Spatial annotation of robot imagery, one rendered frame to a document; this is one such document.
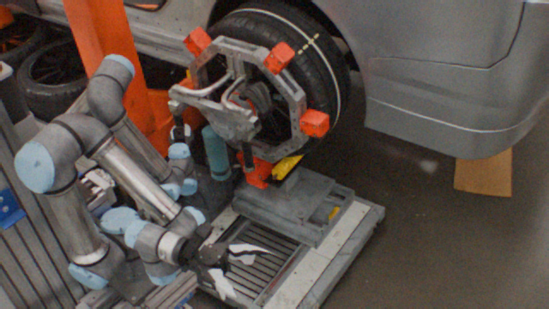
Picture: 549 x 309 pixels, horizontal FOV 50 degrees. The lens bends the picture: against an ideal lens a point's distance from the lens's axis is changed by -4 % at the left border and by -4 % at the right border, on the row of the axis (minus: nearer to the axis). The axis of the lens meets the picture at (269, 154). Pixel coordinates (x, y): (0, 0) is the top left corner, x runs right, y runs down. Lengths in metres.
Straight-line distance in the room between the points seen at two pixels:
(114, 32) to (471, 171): 2.01
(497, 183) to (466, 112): 1.20
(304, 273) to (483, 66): 1.28
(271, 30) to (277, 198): 0.94
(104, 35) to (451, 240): 1.86
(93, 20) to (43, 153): 0.91
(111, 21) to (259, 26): 0.56
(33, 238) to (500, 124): 1.59
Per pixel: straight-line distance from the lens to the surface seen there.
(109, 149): 1.59
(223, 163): 2.63
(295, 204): 2.90
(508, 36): 2.02
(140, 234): 1.50
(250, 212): 3.00
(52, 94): 3.56
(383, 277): 2.89
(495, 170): 3.43
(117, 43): 2.42
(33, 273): 1.96
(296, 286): 2.78
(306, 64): 2.29
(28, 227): 1.85
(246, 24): 2.35
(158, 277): 1.59
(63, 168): 1.53
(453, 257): 3.00
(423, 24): 2.09
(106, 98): 1.91
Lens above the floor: 2.33
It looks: 42 degrees down
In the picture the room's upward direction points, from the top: 8 degrees counter-clockwise
